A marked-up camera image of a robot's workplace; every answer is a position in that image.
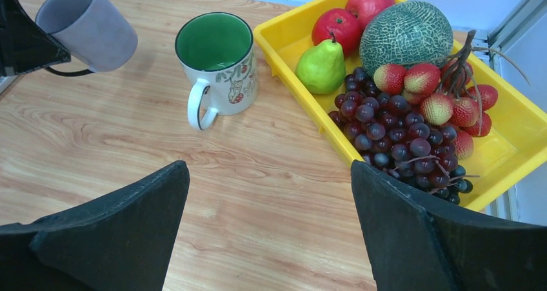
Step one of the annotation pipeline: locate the mauve mug black handle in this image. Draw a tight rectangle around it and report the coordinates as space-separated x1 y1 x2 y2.
35 0 138 77

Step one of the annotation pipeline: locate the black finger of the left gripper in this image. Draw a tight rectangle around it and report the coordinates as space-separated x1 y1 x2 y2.
1 0 71 77

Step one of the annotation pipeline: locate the green melon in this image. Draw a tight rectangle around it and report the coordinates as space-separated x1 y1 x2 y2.
359 1 453 76

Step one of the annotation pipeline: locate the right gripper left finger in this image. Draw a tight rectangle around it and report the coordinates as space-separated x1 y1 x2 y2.
1 160 190 290

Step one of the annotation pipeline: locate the dark purple grape bunch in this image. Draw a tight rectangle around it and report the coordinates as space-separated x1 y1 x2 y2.
328 67 473 205

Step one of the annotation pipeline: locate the red apple lower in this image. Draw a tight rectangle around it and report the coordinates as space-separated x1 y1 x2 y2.
312 8 363 57

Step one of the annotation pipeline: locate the red cherry cluster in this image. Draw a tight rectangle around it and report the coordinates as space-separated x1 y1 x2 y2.
373 30 531 161

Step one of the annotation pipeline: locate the cream floral mug green inside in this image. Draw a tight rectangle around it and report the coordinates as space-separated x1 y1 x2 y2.
175 12 258 130

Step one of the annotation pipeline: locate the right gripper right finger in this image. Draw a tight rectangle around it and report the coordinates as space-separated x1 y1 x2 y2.
351 160 546 290

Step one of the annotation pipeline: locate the red apple upper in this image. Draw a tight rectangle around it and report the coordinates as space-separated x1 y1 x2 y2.
345 0 395 31

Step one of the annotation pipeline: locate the green pear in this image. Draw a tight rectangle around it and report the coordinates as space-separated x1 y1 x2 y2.
295 32 346 95

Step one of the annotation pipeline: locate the red apple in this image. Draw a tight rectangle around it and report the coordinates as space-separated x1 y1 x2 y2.
312 8 363 57
345 0 395 31

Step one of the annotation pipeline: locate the yellow plastic bin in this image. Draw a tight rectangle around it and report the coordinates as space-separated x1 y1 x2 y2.
254 0 546 211

